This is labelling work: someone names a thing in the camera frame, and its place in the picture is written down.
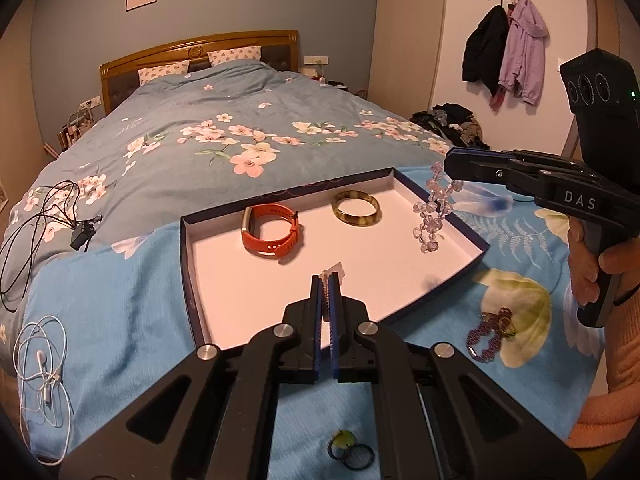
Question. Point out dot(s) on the pile of dark clothes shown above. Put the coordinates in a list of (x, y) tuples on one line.
[(450, 122)]

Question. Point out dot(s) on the white earphones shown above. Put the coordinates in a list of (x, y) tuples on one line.
[(42, 370)]

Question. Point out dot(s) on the wooden door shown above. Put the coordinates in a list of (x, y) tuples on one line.
[(595, 35)]

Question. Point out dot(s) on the person's right hand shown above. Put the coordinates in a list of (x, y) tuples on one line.
[(582, 265)]

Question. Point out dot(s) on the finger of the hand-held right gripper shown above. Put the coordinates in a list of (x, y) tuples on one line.
[(480, 152), (475, 170)]

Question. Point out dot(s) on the black jacket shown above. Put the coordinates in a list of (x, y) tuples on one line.
[(482, 55)]

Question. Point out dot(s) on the white wall socket panel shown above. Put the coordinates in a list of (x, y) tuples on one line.
[(316, 60), (91, 102)]

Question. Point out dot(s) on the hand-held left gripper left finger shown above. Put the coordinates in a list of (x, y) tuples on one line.
[(316, 330)]

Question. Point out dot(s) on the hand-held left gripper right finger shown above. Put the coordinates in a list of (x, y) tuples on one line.
[(335, 335)]

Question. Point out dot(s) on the bedside clutter of books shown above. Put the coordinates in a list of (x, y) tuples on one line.
[(70, 130)]

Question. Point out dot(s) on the floral grey-blue duvet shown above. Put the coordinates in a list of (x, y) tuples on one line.
[(200, 125)]

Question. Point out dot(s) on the shallow white tray box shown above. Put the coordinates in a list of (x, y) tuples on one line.
[(240, 280)]

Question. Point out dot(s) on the purple jacket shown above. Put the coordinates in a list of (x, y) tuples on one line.
[(522, 55)]

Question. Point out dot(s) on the heart print pillow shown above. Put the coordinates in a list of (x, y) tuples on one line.
[(235, 55), (162, 71)]

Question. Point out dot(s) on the amber bangle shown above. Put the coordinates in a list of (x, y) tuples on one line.
[(356, 208)]

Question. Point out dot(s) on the orange smartwatch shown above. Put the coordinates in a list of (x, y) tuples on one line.
[(280, 245)]

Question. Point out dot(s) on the person's right forearm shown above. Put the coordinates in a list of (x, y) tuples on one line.
[(620, 360)]

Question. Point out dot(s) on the wooden bed headboard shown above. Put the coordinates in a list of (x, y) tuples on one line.
[(200, 50)]

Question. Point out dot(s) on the blue flower print blanket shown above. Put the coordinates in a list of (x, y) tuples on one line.
[(115, 300)]

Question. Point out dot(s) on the beige wardrobe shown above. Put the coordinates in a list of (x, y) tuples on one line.
[(405, 35)]

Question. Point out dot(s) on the bedside table clutter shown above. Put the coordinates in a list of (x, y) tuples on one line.
[(330, 80)]

